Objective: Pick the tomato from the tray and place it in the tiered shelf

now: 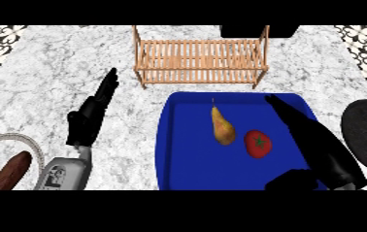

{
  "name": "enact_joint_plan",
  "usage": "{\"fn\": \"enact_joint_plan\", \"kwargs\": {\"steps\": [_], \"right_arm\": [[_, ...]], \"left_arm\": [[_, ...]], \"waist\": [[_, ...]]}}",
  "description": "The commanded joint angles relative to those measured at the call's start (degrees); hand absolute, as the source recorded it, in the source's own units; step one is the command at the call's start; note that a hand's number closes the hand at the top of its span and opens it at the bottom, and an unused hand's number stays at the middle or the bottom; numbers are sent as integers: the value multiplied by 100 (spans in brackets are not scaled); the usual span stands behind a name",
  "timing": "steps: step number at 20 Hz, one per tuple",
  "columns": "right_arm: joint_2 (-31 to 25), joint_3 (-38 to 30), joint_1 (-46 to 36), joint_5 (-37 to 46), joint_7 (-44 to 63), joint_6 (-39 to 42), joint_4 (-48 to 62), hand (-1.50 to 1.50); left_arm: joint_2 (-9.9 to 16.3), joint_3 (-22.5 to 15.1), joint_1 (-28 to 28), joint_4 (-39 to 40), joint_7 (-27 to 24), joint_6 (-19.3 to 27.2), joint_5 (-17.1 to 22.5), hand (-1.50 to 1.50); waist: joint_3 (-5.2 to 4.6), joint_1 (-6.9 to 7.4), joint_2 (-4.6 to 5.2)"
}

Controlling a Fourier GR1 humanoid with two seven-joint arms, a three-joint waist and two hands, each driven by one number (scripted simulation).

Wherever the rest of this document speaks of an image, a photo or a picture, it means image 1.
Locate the wooden tiered shelf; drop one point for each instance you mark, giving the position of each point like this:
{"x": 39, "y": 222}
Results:
{"x": 201, "y": 59}

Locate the yellow-brown pear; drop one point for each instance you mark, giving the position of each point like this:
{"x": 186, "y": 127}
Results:
{"x": 223, "y": 129}

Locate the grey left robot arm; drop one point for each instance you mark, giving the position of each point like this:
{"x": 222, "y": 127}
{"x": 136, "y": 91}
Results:
{"x": 64, "y": 174}

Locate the pale round plate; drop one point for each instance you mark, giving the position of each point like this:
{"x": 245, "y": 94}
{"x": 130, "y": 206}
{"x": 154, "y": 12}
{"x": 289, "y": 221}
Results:
{"x": 29, "y": 143}

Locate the dark grey round object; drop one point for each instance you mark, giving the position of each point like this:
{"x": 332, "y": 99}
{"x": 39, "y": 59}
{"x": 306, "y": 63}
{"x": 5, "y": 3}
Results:
{"x": 356, "y": 129}

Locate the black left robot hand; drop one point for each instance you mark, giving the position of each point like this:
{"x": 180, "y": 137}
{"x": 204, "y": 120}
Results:
{"x": 89, "y": 119}

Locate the red tomato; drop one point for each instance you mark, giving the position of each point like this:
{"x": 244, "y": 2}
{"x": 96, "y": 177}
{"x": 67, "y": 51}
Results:
{"x": 258, "y": 144}

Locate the blue plastic tray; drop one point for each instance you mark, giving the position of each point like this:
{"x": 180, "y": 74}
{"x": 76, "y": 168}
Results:
{"x": 225, "y": 145}

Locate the black box appliance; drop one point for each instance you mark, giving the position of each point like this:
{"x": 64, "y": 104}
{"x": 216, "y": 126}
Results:
{"x": 258, "y": 31}

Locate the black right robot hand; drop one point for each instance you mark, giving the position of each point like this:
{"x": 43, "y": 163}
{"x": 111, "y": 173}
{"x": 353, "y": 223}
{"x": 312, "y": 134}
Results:
{"x": 316, "y": 139}

